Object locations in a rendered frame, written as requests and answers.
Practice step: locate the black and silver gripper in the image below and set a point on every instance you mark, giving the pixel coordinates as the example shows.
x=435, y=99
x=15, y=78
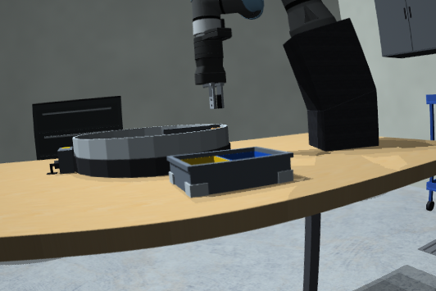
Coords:
x=208, y=52

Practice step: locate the dark grey two-compartment bin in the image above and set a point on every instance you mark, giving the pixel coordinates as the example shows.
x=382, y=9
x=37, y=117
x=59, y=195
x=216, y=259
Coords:
x=205, y=173

